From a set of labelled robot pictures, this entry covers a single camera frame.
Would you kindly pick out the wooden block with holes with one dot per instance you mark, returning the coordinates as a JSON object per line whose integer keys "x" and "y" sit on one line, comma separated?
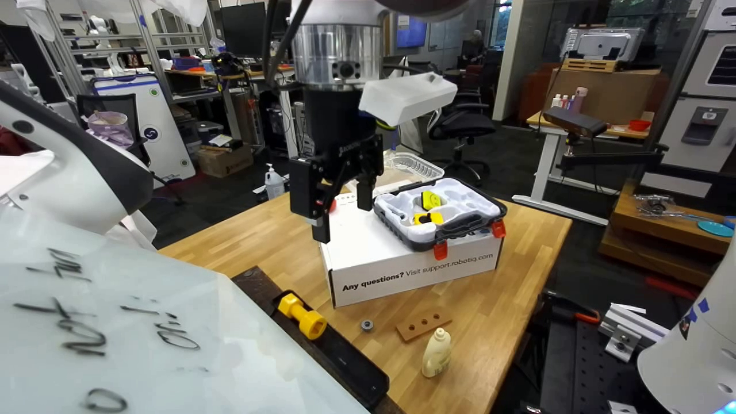
{"x": 418, "y": 324}

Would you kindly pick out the white spray bottle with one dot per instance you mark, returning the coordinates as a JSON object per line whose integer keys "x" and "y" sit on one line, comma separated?
{"x": 273, "y": 182}

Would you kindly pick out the black perforated metal plate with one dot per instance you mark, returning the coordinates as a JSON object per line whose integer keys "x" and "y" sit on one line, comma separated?
{"x": 578, "y": 372}

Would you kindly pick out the whiteboard with black writing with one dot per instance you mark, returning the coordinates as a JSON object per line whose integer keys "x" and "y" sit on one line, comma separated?
{"x": 90, "y": 324}

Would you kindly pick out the white height adjustable desk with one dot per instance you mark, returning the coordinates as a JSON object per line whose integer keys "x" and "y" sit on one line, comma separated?
{"x": 561, "y": 132}

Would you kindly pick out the small grey metal nut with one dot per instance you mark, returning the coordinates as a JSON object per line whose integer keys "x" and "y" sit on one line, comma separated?
{"x": 366, "y": 324}

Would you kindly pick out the white machine with blue logo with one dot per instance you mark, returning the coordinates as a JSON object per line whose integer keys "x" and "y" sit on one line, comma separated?
{"x": 157, "y": 124}

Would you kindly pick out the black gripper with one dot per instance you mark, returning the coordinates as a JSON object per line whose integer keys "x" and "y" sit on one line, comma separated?
{"x": 341, "y": 134}

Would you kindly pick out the black and white tool case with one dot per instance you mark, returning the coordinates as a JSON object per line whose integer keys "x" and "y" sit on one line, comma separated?
{"x": 465, "y": 209}

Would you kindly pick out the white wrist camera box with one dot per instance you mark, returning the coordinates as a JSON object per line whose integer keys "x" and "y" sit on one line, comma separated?
{"x": 406, "y": 96}

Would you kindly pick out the white Lean Robotics box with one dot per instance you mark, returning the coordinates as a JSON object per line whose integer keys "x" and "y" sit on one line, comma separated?
{"x": 366, "y": 260}

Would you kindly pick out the clear plastic case lid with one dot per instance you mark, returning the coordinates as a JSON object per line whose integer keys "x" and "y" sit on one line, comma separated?
{"x": 410, "y": 165}

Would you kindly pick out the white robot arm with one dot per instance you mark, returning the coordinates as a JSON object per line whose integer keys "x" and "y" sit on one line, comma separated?
{"x": 335, "y": 47}

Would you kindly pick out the yellow dumbbell-shaped object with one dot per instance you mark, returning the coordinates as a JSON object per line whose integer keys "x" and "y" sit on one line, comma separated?
{"x": 309, "y": 322}

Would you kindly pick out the black office chair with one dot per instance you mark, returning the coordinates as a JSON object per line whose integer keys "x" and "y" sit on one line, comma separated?
{"x": 463, "y": 120}

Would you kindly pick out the brown cardboard box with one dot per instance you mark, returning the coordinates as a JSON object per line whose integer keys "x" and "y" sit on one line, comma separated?
{"x": 613, "y": 96}

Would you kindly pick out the purple cloth on chair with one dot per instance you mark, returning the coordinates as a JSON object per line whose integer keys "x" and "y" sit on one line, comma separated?
{"x": 111, "y": 126}

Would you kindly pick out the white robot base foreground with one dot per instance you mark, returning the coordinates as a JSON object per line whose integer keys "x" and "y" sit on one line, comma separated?
{"x": 85, "y": 182}

